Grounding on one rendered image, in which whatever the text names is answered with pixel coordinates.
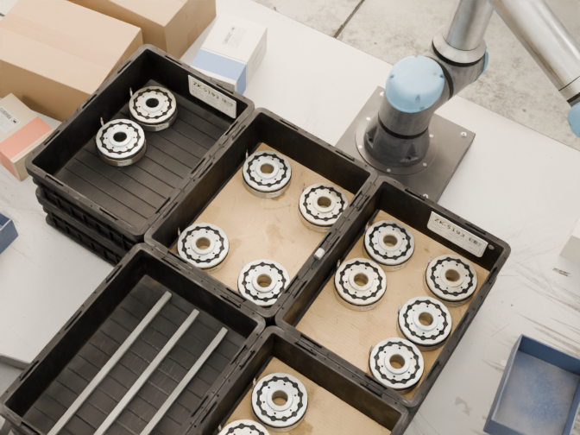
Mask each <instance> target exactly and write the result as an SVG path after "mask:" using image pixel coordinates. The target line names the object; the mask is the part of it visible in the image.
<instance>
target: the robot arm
mask: <svg viewBox="0 0 580 435"><path fill-rule="evenodd" d="M494 10H495V11H496V13H497V14H498V15H499V16H500V18H501V19H502V20H503V21H504V22H505V23H506V25H507V26H508V27H509V29H510V30H511V31H512V32H513V34H514V35H515V37H516V38H517V39H518V40H519V42H520V43H521V44H522V46H523V47H524V48H525V49H526V51H527V52H528V53H529V54H530V55H531V56H532V58H533V59H534V61H535V62H536V63H537V64H538V66H539V67H540V68H541V70H542V71H543V72H544V73H545V75H546V76H547V78H548V79H549V80H550V81H551V82H552V83H553V84H554V86H555V87H556V88H557V90H558V91H559V92H560V94H561V95H562V96H563V97H564V99H565V100H566V102H567V103H568V104H569V106H570V107H571V110H570V112H569V114H568V123H569V125H570V129H571V131H572V132H573V133H574V134H575V135H576V136H577V137H579V138H580V46H579V44H578V43H577V42H576V40H575V39H574V38H573V36H572V35H571V34H570V32H569V31H568V30H567V28H566V27H565V26H564V24H563V23H561V21H560V20H559V19H558V17H557V16H556V15H555V14H554V12H553V11H552V9H551V8H550V7H549V6H548V4H547V3H546V2H545V0H453V2H452V5H451V9H450V12H449V15H448V17H447V19H446V22H445V24H444V25H442V26H440V27H439V28H438V29H437V30H436V31H435V33H434V36H433V38H432V43H431V46H430V47H429V49H428V50H427V51H426V52H425V53H424V54H422V55H421V56H420V55H418V56H417V57H414V56H409V57H406V58H404V59H402V60H400V61H398V62H397V63H396V64H395V65H394V66H393V68H392V70H391V72H390V74H389V75H388V77H387V80H386V84H385V90H384V93H383V97H382V100H381V105H380V109H379V111H378V112H377V113H376V114H375V116H374V117H373V118H372V119H371V120H370V121H369V123H368V125H367V127H366V129H365V133H364V137H363V141H364V145H365V147H366V149H367V150H368V152H369V154H370V155H371V156H372V157H373V158H374V159H376V160H377V161H379V162H380V163H382V164H384V165H386V166H389V167H397V168H404V167H412V166H414V165H416V164H418V163H420V162H421V161H422V160H423V159H424V158H425V157H426V154H427V151H428V148H429V145H430V136H429V129H428V126H429V123H430V121H431V119H432V115H433V113H434V112H435V111H436V110H437V109H438V108H440V107H441V106H442V105H444V104H445V103H446V102H448V101H449V100H450V99H452V98H453V97H455V96H456V95H457V94H458V93H459V92H460V91H462V90H463V89H464V88H465V87H467V86H468V85H471V84H472V83H474V82H475V81H477V80H478V79H479V78H480V76H481V75H482V74H483V73H484V71H485V70H486V68H487V65H488V63H489V52H487V51H486V49H487V46H486V42H485V40H484V38H483V36H484V34H485V31H486V29H487V26H488V25H489V21H490V18H491V16H492V14H493V12H494Z"/></svg>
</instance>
